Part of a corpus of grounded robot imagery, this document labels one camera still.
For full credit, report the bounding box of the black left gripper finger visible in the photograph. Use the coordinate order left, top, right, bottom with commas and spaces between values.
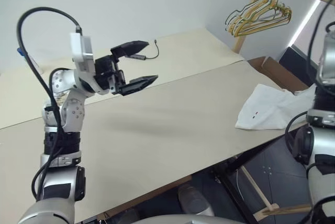
110, 40, 150, 63
118, 75, 159, 97

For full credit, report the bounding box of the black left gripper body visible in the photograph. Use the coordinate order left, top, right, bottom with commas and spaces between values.
94, 53, 127, 95

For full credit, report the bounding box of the white cloth garment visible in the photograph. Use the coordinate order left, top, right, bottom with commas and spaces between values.
234, 83, 317, 131

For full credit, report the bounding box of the white bottle with blue cap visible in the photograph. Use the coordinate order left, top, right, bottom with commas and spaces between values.
16, 47, 40, 72

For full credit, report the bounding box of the grey rounded shape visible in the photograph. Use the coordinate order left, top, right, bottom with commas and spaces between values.
177, 183, 215, 217

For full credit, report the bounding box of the brown cardboard box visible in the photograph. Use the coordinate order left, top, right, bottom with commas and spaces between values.
247, 55, 311, 93

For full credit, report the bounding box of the grey robot torso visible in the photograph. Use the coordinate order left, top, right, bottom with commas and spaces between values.
146, 212, 238, 224

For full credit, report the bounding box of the black case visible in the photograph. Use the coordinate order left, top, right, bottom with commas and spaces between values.
278, 46, 319, 87

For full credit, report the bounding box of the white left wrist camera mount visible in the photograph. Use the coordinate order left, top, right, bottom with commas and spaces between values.
70, 32, 108, 96

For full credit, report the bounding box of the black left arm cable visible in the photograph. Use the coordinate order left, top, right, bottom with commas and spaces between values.
16, 6, 82, 201

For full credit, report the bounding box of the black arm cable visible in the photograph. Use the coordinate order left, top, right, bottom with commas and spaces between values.
284, 0, 335, 224
16, 6, 82, 201

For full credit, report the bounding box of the black table frame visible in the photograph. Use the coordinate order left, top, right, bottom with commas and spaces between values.
212, 153, 260, 224

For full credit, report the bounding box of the thin white cable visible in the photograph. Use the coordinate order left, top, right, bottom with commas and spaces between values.
235, 167, 242, 191

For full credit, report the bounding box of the yellow wire hanger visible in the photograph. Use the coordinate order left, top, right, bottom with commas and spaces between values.
229, 0, 292, 38
227, 0, 293, 35

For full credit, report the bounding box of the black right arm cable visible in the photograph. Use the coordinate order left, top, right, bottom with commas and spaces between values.
284, 0, 335, 224

